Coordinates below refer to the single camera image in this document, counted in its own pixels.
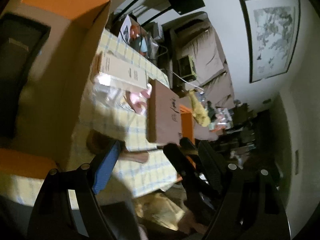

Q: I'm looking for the wall switch panel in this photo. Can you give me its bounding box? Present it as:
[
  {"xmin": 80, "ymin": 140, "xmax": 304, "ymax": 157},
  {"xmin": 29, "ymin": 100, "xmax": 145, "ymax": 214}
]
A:
[{"xmin": 294, "ymin": 149, "xmax": 300, "ymax": 176}]

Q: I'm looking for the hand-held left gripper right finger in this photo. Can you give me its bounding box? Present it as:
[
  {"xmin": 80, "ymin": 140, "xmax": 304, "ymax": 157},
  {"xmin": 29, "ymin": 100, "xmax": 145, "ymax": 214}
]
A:
[{"xmin": 198, "ymin": 139, "xmax": 292, "ymax": 240}]

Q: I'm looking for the clear plastic bag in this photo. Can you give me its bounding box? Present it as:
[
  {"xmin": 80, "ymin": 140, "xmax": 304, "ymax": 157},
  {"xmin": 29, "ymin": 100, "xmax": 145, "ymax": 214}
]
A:
[{"xmin": 89, "ymin": 75, "xmax": 133, "ymax": 112}]

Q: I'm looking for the black speaker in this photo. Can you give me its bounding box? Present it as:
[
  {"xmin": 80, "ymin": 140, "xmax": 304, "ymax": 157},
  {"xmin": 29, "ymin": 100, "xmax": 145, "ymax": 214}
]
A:
[{"xmin": 167, "ymin": 0, "xmax": 206, "ymax": 15}]

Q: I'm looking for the yellow plastic bag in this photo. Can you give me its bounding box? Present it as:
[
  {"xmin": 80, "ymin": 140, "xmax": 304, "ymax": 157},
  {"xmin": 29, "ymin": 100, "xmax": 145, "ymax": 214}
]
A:
[{"xmin": 135, "ymin": 192, "xmax": 186, "ymax": 231}]

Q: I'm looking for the black speaker stand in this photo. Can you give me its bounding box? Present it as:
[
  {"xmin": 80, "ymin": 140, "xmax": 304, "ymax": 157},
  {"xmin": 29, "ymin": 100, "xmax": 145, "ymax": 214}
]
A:
[{"xmin": 139, "ymin": 5, "xmax": 173, "ymax": 27}]

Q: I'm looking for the brown sofa cushion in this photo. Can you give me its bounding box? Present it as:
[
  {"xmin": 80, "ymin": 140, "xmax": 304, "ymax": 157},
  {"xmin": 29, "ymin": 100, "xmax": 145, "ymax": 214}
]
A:
[
  {"xmin": 179, "ymin": 27, "xmax": 227, "ymax": 86},
  {"xmin": 202, "ymin": 65, "xmax": 236, "ymax": 108}
]

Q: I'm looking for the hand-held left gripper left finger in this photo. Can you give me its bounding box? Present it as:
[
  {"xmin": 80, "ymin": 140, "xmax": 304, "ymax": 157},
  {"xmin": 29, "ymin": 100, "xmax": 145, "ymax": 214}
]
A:
[{"xmin": 26, "ymin": 139, "xmax": 121, "ymax": 240}]

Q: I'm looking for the dark cluttered shelf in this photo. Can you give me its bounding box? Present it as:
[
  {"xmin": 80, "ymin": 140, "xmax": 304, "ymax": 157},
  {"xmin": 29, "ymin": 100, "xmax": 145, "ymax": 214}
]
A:
[{"xmin": 212, "ymin": 100, "xmax": 278, "ymax": 171}]

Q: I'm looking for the brown cardboard box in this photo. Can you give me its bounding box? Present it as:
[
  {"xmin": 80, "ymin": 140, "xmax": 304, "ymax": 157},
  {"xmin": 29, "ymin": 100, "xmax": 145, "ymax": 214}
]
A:
[{"xmin": 147, "ymin": 79, "xmax": 182, "ymax": 146}]

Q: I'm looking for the white printed leaflet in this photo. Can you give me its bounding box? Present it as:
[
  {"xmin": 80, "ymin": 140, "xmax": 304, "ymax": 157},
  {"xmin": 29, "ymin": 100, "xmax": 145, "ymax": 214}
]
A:
[{"xmin": 119, "ymin": 14, "xmax": 133, "ymax": 46}]

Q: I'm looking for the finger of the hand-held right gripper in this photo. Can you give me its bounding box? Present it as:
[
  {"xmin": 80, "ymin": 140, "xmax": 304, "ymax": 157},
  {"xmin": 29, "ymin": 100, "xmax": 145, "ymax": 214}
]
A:
[{"xmin": 162, "ymin": 142, "xmax": 213, "ymax": 201}]

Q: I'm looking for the pink ribbon bow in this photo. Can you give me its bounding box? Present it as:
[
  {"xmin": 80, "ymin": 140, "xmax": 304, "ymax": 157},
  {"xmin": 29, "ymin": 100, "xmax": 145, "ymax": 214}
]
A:
[{"xmin": 125, "ymin": 84, "xmax": 153, "ymax": 115}]

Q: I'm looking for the colourful packet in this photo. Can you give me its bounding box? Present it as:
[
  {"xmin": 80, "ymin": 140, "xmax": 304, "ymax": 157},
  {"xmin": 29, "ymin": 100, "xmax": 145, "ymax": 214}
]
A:
[{"xmin": 214, "ymin": 107, "xmax": 233, "ymax": 131}]

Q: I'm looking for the white cable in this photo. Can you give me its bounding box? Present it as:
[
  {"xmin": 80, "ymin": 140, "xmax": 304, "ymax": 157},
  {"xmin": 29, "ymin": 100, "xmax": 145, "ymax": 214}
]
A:
[{"xmin": 171, "ymin": 70, "xmax": 204, "ymax": 92}]

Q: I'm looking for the long beige box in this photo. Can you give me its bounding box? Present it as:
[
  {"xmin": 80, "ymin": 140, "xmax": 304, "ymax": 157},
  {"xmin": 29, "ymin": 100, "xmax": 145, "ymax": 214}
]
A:
[{"xmin": 91, "ymin": 51, "xmax": 148, "ymax": 90}]

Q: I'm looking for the dark flat object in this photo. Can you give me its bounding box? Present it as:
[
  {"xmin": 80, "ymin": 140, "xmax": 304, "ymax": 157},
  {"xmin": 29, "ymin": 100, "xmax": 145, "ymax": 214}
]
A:
[{"xmin": 0, "ymin": 12, "xmax": 52, "ymax": 140}]

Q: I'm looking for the framed ink painting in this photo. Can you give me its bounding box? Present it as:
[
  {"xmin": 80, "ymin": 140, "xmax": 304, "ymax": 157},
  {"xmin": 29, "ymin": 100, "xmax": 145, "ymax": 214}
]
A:
[{"xmin": 238, "ymin": 0, "xmax": 301, "ymax": 83}]

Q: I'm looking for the brown sofa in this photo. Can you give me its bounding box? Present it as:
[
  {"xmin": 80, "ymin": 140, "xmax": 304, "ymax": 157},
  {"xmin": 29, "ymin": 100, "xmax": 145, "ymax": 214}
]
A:
[{"xmin": 162, "ymin": 12, "xmax": 236, "ymax": 141}]

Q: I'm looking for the black orange tool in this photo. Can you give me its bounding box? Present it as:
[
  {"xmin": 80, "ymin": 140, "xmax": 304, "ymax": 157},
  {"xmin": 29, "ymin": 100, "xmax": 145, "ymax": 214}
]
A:
[{"xmin": 129, "ymin": 24, "xmax": 143, "ymax": 52}]

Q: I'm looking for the yellow cloth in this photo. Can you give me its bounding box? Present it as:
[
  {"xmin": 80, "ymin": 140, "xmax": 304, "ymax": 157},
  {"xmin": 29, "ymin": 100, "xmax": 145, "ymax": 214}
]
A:
[{"xmin": 189, "ymin": 90, "xmax": 212, "ymax": 128}]

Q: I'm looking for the orange cardboard box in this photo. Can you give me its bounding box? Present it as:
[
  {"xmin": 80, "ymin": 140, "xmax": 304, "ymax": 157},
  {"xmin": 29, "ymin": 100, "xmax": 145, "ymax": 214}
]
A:
[{"xmin": 0, "ymin": 0, "xmax": 112, "ymax": 178}]

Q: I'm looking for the green-edged black device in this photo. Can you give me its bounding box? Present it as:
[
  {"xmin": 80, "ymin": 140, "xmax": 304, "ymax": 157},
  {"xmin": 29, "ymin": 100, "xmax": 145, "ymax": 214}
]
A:
[{"xmin": 177, "ymin": 54, "xmax": 197, "ymax": 77}]

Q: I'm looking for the yellow checked tablecloth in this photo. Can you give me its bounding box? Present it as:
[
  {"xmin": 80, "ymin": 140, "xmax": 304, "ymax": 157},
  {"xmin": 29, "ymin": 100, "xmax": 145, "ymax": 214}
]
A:
[{"xmin": 0, "ymin": 27, "xmax": 186, "ymax": 211}]

